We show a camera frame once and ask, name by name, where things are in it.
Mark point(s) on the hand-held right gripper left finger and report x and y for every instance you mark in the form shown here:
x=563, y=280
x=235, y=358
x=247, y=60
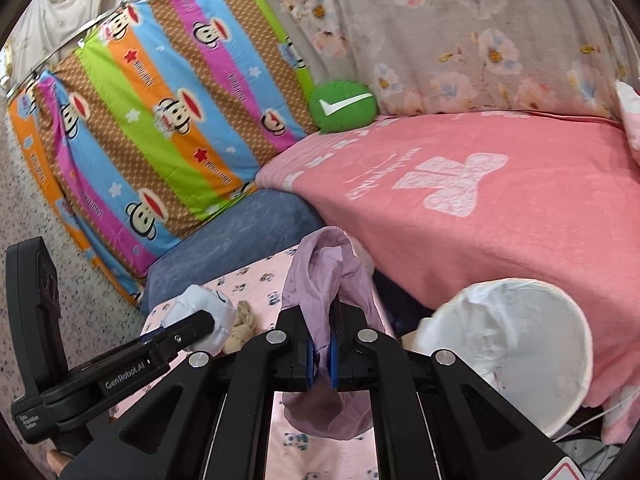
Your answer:
x=310, y=365

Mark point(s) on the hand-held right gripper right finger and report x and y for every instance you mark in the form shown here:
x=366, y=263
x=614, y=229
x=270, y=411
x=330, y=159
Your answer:
x=334, y=365

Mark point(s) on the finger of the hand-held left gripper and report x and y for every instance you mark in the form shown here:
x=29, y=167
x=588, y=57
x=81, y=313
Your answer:
x=185, y=332

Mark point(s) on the small white cloth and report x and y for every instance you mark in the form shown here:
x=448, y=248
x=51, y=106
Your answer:
x=210, y=305

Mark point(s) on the purple cloth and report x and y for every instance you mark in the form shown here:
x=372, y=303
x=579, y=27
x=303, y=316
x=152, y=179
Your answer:
x=310, y=280

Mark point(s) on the white bin with plastic liner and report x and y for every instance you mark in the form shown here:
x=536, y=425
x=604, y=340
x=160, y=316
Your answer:
x=525, y=340

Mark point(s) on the person's left hand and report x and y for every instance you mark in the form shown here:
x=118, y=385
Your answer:
x=57, y=460

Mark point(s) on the beige knotted cloth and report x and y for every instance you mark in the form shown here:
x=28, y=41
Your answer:
x=242, y=320

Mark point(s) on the pink panda-print tablecloth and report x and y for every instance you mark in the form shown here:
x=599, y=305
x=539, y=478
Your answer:
x=255, y=292

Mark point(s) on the blue cushion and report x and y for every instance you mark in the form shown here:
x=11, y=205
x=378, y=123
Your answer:
x=240, y=245

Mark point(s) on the pink blanket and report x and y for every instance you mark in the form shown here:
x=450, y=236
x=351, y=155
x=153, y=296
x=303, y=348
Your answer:
x=475, y=220

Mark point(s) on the striped monkey-print quilt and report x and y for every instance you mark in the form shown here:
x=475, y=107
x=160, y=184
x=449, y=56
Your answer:
x=175, y=110

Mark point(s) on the green cushion with white tick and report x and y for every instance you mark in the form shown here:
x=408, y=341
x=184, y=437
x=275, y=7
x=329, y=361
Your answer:
x=342, y=107

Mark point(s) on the white curtain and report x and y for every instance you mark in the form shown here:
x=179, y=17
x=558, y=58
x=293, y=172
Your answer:
x=65, y=5

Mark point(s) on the grey floral sheet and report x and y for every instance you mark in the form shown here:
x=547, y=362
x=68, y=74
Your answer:
x=450, y=35

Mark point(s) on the pink and white pillow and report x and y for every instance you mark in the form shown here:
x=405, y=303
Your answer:
x=631, y=120

